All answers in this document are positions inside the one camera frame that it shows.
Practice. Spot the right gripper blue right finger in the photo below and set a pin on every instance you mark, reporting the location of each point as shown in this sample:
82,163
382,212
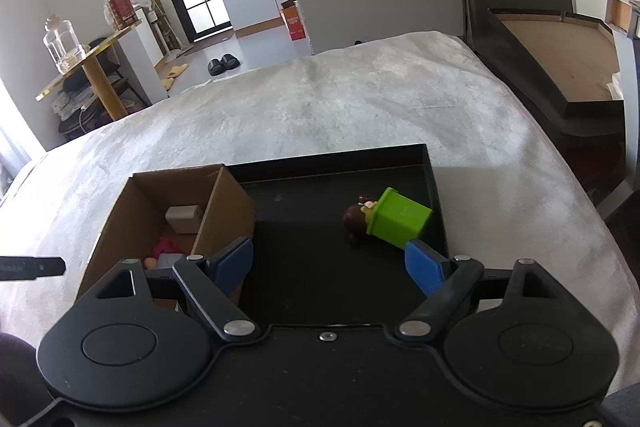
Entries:
428,269

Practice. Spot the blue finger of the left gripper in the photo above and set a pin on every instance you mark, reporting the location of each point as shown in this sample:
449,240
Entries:
44,267

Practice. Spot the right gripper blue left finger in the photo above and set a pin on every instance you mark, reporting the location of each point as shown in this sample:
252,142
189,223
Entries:
229,267

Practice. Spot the green hexagonal box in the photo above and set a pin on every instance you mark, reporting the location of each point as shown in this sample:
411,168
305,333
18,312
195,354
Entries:
395,218

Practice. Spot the grey purple cube toy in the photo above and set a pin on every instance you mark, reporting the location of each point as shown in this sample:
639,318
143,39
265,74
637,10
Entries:
167,261

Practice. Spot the white charger plug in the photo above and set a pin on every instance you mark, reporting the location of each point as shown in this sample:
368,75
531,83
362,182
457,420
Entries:
184,219

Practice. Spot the pink red toy figure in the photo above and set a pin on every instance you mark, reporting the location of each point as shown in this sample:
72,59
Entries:
163,246

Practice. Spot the brown bear figurine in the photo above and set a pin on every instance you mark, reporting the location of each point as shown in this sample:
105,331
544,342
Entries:
355,216

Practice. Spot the brown cardboard box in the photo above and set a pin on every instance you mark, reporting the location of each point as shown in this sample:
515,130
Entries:
137,220

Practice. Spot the person's hand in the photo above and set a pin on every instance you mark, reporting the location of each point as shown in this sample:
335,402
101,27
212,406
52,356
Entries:
23,391

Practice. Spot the white plush blanket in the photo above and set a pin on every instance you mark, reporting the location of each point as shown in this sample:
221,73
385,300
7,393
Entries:
505,189

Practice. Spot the gold round side table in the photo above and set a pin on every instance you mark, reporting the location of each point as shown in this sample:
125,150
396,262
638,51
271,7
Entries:
96,76

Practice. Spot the yellow slippers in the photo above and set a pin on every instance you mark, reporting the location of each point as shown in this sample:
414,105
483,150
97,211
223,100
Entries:
169,80

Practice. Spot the black slippers pair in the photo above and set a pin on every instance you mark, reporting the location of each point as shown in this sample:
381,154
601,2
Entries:
218,66

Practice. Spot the glass jar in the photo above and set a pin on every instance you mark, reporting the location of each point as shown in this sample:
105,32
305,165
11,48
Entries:
62,43

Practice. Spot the orange cardboard box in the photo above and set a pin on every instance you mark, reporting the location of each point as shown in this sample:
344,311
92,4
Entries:
292,20

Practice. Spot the black framed cork tray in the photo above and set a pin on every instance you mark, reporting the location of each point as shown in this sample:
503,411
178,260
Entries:
559,64

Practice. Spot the red tin canister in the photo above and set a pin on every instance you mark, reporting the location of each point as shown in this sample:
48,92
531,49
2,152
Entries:
122,13

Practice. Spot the grey side shelf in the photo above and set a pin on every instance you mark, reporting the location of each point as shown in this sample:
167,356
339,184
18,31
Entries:
622,16

